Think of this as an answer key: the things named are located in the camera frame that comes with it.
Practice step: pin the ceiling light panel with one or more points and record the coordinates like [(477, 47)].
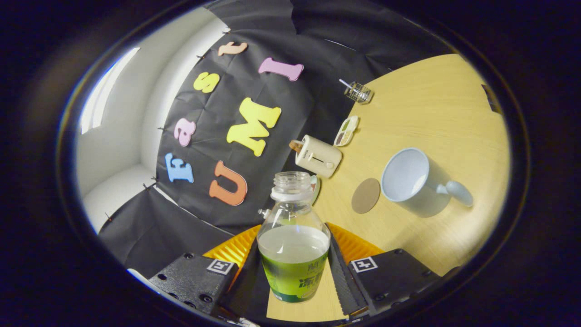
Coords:
[(102, 95)]

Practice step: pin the clear gridded glass tumbler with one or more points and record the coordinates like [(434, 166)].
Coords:
[(361, 93)]

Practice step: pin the white straw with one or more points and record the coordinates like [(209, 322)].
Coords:
[(345, 83)]

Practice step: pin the green label juice bottle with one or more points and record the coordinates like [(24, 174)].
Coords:
[(292, 245)]

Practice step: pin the cream toaster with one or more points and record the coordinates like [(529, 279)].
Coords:
[(317, 156)]

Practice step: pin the white divided tray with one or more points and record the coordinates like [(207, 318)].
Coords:
[(346, 131)]

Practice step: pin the brown toast slice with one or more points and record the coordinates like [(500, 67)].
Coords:
[(296, 146)]

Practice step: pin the round brown coaster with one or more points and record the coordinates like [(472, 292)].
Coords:
[(366, 195)]

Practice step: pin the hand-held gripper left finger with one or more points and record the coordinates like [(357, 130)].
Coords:
[(247, 286)]

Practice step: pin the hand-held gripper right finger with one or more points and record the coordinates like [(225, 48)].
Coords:
[(342, 281)]

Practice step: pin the black backdrop cloth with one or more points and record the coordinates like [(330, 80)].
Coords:
[(313, 104)]

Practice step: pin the pale green plate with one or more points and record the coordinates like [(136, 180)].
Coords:
[(316, 188)]

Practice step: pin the light blue cup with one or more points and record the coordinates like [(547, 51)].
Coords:
[(404, 175)]

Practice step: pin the wooden table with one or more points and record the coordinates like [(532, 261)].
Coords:
[(431, 113)]

